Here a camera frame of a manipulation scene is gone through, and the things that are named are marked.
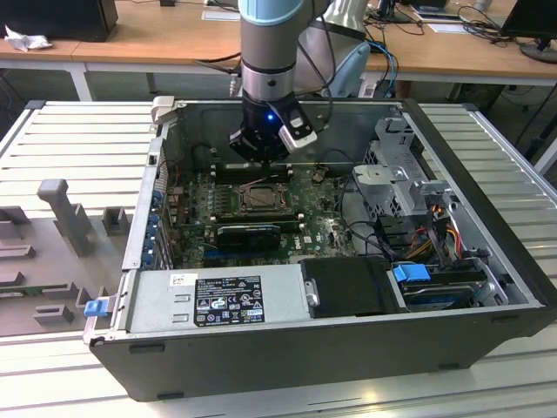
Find metal wire locking lever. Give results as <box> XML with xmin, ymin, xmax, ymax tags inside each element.
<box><xmin>241</xmin><ymin>167</ymin><xmax>275</xmax><ymax>187</ymax></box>

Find CPU with silver top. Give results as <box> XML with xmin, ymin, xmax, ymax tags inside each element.
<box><xmin>248</xmin><ymin>187</ymin><xmax>279</xmax><ymax>209</ymax></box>

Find metal socket cover frame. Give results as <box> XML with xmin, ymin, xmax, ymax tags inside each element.
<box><xmin>237</xmin><ymin>182</ymin><xmax>291</xmax><ymax>214</ymax></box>

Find RAM slot white clips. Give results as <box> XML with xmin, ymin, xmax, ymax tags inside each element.
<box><xmin>206</xmin><ymin>222</ymin><xmax>305</xmax><ymax>232</ymax></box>
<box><xmin>207</xmin><ymin>215</ymin><xmax>303</xmax><ymax>222</ymax></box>
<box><xmin>213</xmin><ymin>171</ymin><xmax>292</xmax><ymax>179</ymax></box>

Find CPU socket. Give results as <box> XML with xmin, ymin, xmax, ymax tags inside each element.
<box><xmin>234</xmin><ymin>180</ymin><xmax>293</xmax><ymax>217</ymax></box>

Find green motherboard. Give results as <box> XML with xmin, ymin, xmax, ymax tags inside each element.
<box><xmin>171</xmin><ymin>164</ymin><xmax>363</xmax><ymax>269</ymax></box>

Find grey case latch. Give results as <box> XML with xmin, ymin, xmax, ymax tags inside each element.
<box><xmin>150</xmin><ymin>96</ymin><xmax>176</xmax><ymax>128</ymax></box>

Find graphics card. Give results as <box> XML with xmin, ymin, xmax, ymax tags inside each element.
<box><xmin>216</xmin><ymin>224</ymin><xmax>282</xmax><ymax>253</ymax></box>

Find silver drive cage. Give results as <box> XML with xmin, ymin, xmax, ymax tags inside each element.
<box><xmin>352</xmin><ymin>116</ymin><xmax>463</xmax><ymax>219</ymax></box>

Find black plastic shroud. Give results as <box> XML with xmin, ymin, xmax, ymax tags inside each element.
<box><xmin>299</xmin><ymin>256</ymin><xmax>408</xmax><ymax>319</ymax></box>

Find silver power supply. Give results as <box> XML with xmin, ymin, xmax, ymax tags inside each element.
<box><xmin>124</xmin><ymin>264</ymin><xmax>315</xmax><ymax>335</ymax></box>

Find hard disk in blue carrier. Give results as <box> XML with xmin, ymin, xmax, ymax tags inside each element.
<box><xmin>391</xmin><ymin>262</ymin><xmax>475</xmax><ymax>313</ymax></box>

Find white paper sheet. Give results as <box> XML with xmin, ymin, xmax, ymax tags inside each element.
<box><xmin>413</xmin><ymin>3</ymin><xmax>469</xmax><ymax>35</ymax></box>

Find black and silver PC case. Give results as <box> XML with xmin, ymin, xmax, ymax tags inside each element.
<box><xmin>82</xmin><ymin>96</ymin><xmax>557</xmax><ymax>404</ymax></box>

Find black computer tower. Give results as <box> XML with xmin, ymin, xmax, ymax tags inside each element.
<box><xmin>0</xmin><ymin>0</ymin><xmax>119</xmax><ymax>44</ymax></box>

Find grey parts rack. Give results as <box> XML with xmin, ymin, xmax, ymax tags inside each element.
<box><xmin>0</xmin><ymin>178</ymin><xmax>134</xmax><ymax>339</ymax></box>

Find crumpled white paper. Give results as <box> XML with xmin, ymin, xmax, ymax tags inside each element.
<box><xmin>3</xmin><ymin>24</ymin><xmax>54</xmax><ymax>53</ymax></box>

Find black monitor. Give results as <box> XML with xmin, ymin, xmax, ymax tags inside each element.
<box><xmin>500</xmin><ymin>0</ymin><xmax>557</xmax><ymax>65</ymax></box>

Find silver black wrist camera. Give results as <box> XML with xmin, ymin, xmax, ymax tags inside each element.
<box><xmin>278</xmin><ymin>107</ymin><xmax>319</xmax><ymax>153</ymax></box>

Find black camera cable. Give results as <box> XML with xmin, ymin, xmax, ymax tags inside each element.
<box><xmin>298</xmin><ymin>17</ymin><xmax>337</xmax><ymax>130</ymax></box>

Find wooden desk white frame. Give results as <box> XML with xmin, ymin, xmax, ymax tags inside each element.
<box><xmin>365</xmin><ymin>0</ymin><xmax>557</xmax><ymax>88</ymax></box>
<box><xmin>0</xmin><ymin>0</ymin><xmax>393</xmax><ymax>104</ymax></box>

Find orange yellow power wires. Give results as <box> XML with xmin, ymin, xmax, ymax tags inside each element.
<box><xmin>408</xmin><ymin>207</ymin><xmax>465</xmax><ymax>262</ymax></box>

